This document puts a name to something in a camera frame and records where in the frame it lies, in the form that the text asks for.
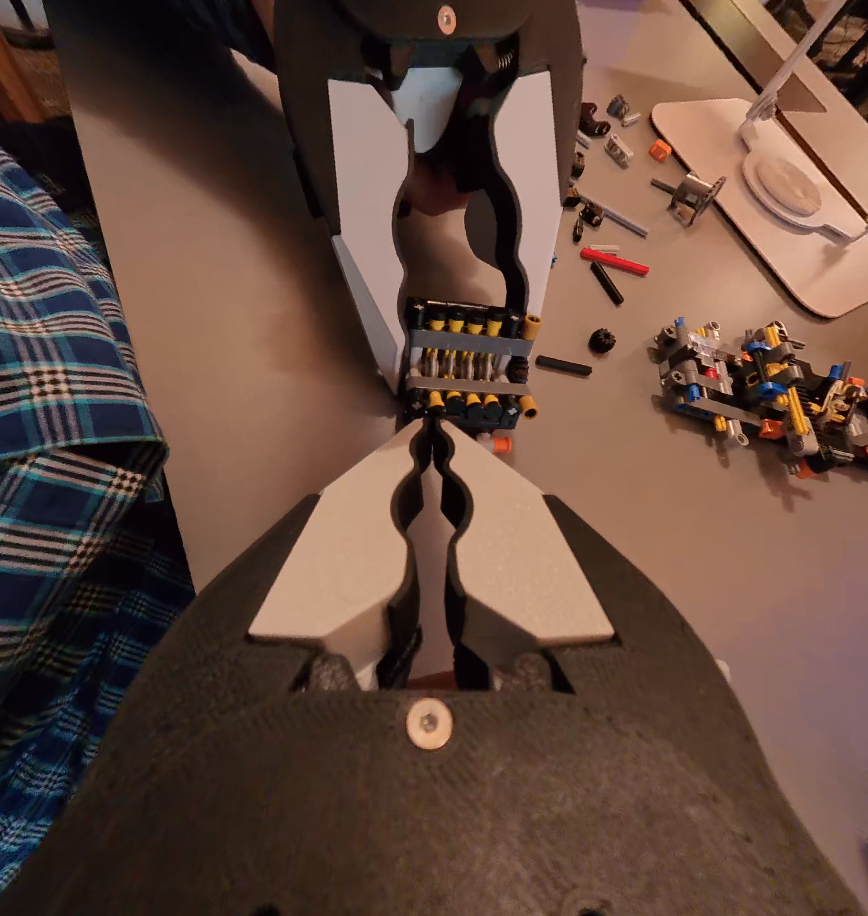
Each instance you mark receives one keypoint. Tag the long grey lego axle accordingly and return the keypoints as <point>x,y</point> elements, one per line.
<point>616,217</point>

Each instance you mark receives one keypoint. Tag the person's left hand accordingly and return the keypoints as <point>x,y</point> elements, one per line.
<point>437,190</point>

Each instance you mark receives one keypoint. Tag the black lego bracket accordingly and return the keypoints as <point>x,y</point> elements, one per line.
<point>593,120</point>

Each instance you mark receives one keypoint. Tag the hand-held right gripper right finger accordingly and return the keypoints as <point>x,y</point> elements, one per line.
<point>534,572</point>

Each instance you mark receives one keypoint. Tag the grey lego differential gear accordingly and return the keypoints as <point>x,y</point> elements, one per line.
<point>691,197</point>

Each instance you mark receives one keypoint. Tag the pile of small lego pieces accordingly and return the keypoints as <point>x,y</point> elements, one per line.
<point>590,213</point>

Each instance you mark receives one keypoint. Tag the person's plaid shirt torso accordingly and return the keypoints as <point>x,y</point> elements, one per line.
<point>48,358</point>

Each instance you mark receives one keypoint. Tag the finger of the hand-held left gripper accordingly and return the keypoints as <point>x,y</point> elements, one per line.
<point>530,179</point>
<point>362,179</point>

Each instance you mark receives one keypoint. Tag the red lego axle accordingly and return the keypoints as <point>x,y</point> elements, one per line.
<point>614,261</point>

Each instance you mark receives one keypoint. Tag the white rounded base board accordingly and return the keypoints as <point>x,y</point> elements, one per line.
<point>734,243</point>

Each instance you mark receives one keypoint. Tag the yellow black lego engine block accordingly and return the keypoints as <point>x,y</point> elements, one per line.
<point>470,343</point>

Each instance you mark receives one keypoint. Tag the grey lego liftarm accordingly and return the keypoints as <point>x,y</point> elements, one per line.
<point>618,152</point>

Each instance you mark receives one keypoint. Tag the thick black lego axle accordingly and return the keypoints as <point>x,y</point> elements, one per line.
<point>607,284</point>

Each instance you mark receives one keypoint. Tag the small black lego gear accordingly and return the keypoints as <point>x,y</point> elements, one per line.
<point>601,340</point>

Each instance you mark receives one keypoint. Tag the lego car chassis assembly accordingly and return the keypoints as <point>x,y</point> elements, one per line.
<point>763,386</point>

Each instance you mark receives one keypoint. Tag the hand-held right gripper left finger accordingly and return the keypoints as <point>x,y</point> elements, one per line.
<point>334,565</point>

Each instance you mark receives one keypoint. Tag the grey lego connector pieces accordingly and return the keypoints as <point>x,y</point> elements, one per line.
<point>622,109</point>

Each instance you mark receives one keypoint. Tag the orange lego piece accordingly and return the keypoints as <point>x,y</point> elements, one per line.
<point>660,150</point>

